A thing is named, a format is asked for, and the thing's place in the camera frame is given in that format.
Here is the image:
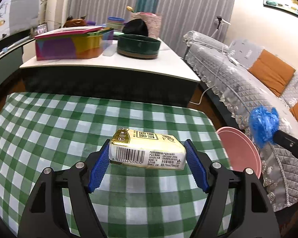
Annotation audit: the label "white top coffee table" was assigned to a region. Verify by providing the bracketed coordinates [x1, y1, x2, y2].
[20, 41, 200, 107]

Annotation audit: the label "blue plastic shoe cover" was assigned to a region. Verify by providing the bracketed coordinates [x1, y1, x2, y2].
[249, 106, 279, 148]

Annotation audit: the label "grey covered television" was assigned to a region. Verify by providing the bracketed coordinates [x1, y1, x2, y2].
[0, 0, 40, 40]

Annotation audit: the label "brown plush toy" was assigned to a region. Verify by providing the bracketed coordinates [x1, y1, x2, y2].
[63, 16, 87, 28]

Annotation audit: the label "grey quilted sofa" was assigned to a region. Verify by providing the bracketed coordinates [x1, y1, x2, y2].
[184, 31, 298, 212]

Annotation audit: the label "colourful storage box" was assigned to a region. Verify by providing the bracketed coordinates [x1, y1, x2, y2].
[35, 26, 114, 61]

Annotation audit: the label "white floor lamp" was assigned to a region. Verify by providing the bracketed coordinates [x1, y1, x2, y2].
[211, 16, 231, 38]

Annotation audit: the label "white tv cabinet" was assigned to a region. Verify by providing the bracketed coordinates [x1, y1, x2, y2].
[0, 36, 35, 85]

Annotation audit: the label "dark green round basin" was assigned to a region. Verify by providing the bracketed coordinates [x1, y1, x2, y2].
[117, 34, 161, 59]

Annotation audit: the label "pink woven basket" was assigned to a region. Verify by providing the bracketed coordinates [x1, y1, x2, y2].
[130, 12, 162, 39]

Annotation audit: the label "gold white tissue pack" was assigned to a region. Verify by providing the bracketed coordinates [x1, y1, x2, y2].
[109, 128, 186, 170]

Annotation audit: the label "green white checkered tablecloth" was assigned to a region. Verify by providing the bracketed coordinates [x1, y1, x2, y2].
[0, 92, 230, 237]

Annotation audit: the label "white standing air conditioner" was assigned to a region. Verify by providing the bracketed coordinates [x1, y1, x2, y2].
[45, 0, 69, 31]

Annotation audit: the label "grey striped curtain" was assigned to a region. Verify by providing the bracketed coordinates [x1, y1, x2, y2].
[67, 0, 234, 56]

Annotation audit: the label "white power cable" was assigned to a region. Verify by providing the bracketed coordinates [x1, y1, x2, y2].
[188, 29, 239, 106]

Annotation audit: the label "pink plastic bin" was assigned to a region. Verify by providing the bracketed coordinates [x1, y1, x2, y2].
[216, 126, 262, 179]

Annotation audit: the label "stacked coloured bowls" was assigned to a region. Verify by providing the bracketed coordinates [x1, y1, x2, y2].
[106, 17, 125, 32]

